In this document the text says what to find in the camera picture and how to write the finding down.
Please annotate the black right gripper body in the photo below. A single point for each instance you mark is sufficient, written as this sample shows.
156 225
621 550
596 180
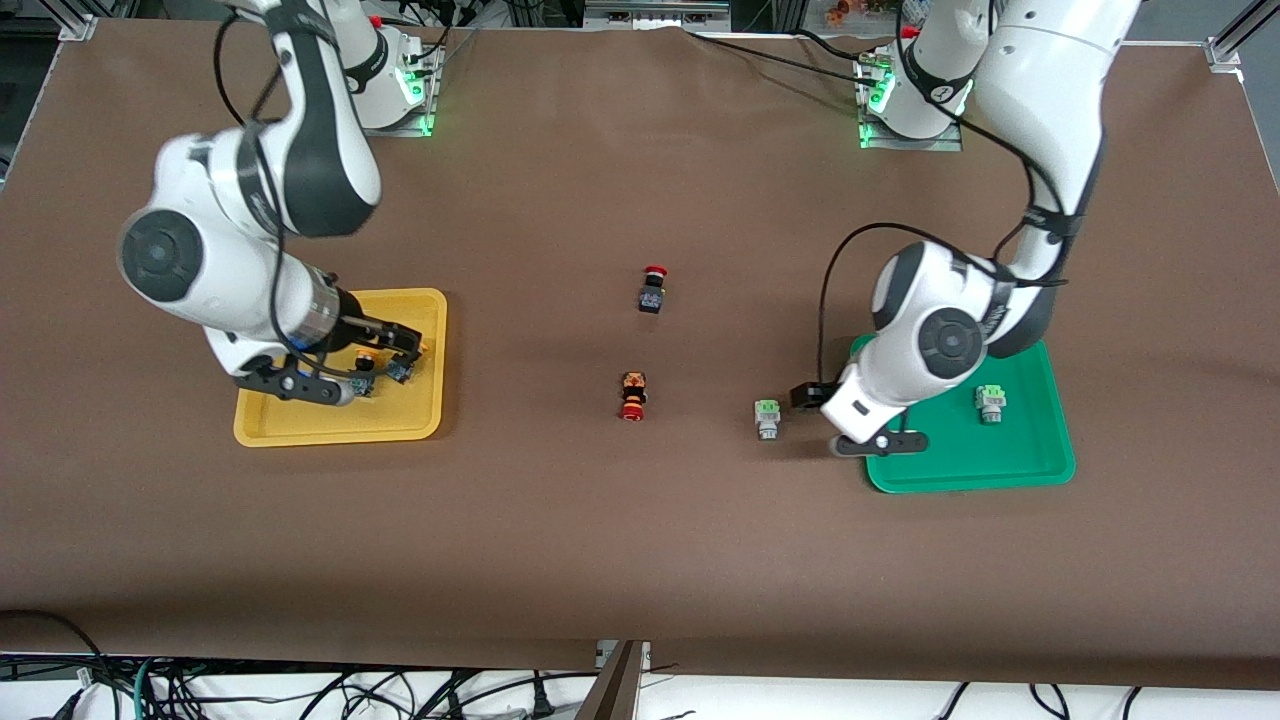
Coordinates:
358 321

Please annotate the yellow push button switch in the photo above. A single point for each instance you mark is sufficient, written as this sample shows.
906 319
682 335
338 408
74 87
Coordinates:
362 384
401 372

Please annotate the green push button switch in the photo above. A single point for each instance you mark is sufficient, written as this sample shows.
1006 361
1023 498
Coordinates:
990 402
768 418

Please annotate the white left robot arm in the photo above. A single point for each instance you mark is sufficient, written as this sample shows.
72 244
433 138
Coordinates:
1040 100

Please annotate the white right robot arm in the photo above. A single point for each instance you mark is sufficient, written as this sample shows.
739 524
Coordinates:
200 250

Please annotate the yellow plastic tray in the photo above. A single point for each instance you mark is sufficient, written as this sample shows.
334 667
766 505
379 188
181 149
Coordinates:
330 425

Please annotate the red button with orange body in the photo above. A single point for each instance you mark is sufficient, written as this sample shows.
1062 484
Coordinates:
634 395

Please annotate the red button with black body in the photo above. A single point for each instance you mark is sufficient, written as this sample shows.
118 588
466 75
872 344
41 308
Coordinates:
652 295

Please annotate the green plastic tray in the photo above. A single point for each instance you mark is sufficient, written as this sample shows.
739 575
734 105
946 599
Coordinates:
1000 460

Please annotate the brown wooden beam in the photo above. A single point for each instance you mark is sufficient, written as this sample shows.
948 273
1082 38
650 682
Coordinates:
612 690

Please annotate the black power plug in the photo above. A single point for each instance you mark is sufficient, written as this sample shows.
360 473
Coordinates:
540 700

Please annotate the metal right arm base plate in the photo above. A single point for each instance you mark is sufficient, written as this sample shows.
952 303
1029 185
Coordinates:
420 125

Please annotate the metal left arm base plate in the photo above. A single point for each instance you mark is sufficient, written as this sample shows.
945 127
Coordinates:
940 146

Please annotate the white metal bracket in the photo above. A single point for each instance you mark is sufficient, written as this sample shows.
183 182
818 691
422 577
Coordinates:
602 652

